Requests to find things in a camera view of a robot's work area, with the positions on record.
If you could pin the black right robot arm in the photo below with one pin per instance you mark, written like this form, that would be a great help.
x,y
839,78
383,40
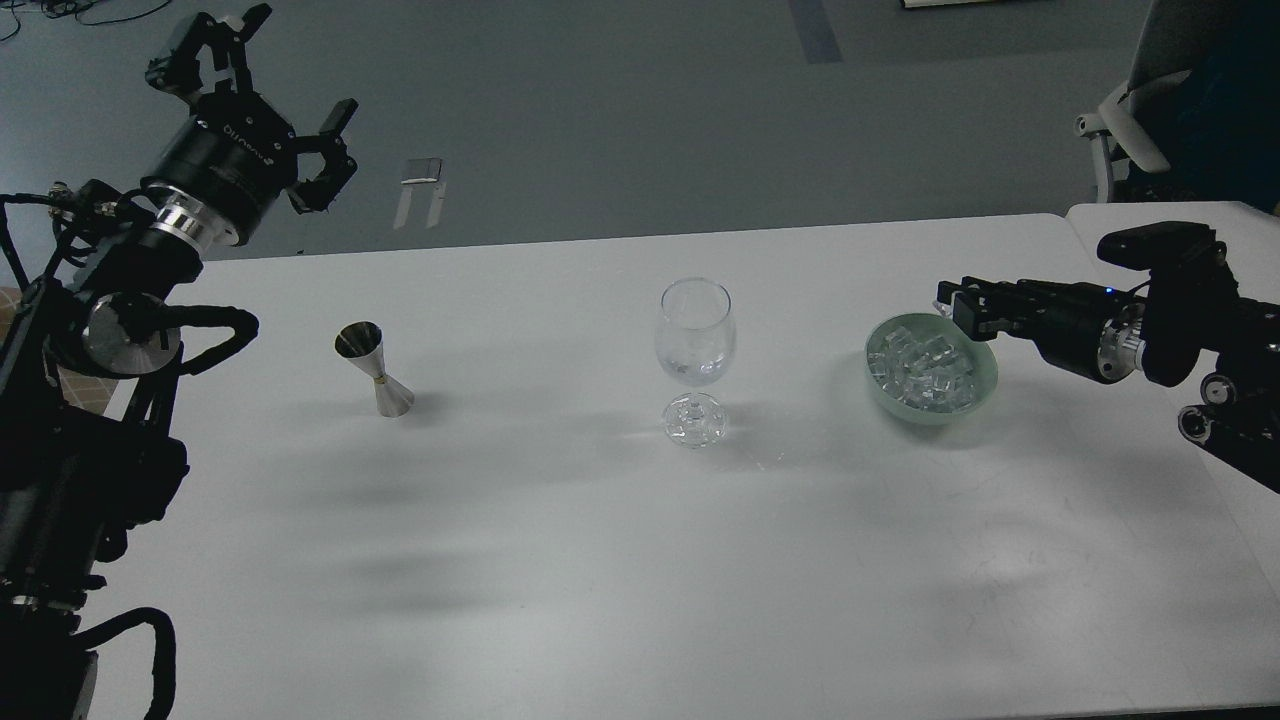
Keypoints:
x,y
1189,304

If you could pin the clear ice cubes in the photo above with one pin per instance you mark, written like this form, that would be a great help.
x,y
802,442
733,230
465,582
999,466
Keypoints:
x,y
922,365

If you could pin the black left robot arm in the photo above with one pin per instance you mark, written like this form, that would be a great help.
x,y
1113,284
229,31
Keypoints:
x,y
95,353

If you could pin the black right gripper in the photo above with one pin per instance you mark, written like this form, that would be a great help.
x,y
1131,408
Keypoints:
x,y
1086,329

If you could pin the steel cocktail jigger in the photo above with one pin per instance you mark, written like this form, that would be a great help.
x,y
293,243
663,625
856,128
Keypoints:
x,y
362,345

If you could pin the grey white office chair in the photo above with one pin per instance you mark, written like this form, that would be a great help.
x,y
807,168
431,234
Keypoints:
x,y
1198,117

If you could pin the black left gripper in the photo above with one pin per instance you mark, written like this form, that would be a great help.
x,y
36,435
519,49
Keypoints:
x,y
235,156

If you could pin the green bowl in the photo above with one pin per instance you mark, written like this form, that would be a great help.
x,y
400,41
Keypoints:
x,y
890,395

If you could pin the clear wine glass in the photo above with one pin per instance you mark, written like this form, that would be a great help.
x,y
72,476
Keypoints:
x,y
695,342

